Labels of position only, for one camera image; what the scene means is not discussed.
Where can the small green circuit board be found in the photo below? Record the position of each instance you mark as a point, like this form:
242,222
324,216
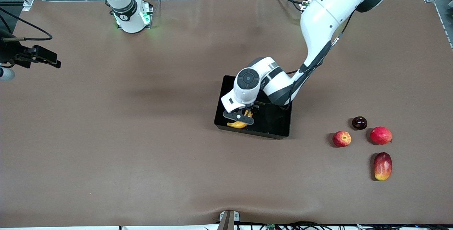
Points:
271,226

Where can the red yellow mango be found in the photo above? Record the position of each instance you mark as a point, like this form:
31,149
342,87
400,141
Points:
383,166

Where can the red round apple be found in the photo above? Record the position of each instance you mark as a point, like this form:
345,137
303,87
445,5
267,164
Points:
380,135

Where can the brown table mat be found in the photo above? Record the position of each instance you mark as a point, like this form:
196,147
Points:
141,134

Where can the red yellow apple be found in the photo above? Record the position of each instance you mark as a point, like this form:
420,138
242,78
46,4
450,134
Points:
342,139

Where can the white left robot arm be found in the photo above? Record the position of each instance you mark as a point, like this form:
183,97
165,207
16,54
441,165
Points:
325,14

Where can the black plastic box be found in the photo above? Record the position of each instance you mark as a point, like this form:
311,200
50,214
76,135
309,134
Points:
272,124

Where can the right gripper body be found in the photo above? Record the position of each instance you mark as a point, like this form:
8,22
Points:
10,52

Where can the yellow banana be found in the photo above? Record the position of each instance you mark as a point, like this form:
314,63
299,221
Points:
237,125

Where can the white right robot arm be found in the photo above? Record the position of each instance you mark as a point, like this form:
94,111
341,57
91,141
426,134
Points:
131,17

